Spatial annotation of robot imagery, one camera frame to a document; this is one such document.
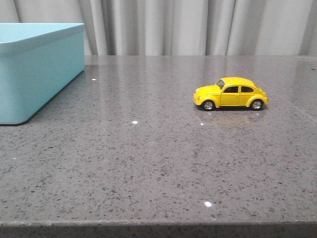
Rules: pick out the light blue storage box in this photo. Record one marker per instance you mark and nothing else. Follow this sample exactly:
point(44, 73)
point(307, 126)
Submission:
point(37, 60)

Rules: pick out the grey pleated curtain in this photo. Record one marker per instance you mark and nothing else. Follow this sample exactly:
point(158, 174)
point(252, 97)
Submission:
point(180, 27)

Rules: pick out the yellow toy beetle car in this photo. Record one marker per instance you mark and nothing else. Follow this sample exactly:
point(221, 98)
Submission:
point(231, 92)

